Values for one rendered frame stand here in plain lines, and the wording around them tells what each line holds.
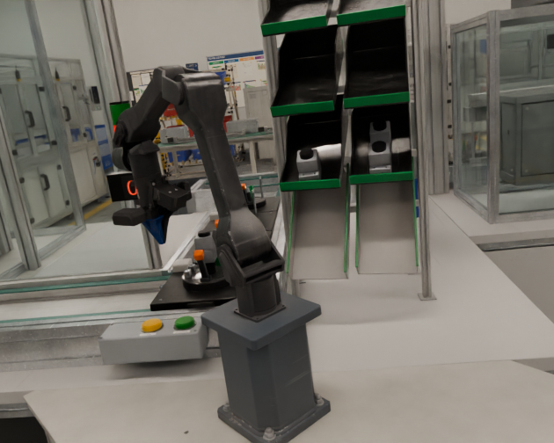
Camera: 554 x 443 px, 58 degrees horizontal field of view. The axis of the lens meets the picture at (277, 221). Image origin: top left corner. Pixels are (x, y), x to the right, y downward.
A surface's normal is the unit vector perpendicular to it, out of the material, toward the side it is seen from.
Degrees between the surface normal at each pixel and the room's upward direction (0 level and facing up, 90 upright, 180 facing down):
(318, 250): 45
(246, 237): 64
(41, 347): 90
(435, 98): 90
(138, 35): 90
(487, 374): 0
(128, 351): 90
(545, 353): 0
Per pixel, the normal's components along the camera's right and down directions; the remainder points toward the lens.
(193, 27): -0.06, 0.28
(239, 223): 0.52, -0.29
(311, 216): -0.25, -0.48
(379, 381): -0.11, -0.96
